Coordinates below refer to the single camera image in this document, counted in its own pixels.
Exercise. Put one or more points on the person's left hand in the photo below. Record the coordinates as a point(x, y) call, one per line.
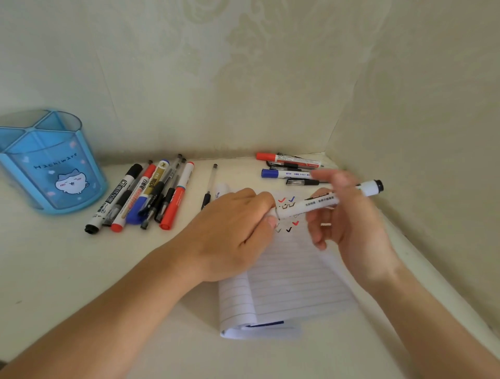
point(222, 238)

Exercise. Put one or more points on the person's right hand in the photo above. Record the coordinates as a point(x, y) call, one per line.
point(359, 238)

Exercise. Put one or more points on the person's left thumb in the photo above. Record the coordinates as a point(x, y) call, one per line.
point(272, 224)

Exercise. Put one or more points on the person's right thumb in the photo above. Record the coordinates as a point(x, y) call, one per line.
point(340, 180)

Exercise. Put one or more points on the white marker black cap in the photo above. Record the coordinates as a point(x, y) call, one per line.
point(113, 197)
point(312, 205)

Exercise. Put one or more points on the person's right forearm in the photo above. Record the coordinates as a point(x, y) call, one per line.
point(437, 332)

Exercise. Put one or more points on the person's left forearm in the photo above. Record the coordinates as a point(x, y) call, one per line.
point(101, 316)

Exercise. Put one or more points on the white marker blue cap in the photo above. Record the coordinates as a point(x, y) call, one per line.
point(275, 173)

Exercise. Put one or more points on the lined paper notepad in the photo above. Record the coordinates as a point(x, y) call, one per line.
point(289, 281)

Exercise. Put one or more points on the gold label marker blue cap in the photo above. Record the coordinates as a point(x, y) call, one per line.
point(156, 179)

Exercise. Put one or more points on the slim white marker red cap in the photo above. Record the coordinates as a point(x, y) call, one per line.
point(133, 197)

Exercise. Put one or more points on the blue translucent pen holder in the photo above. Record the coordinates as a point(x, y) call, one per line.
point(47, 171)

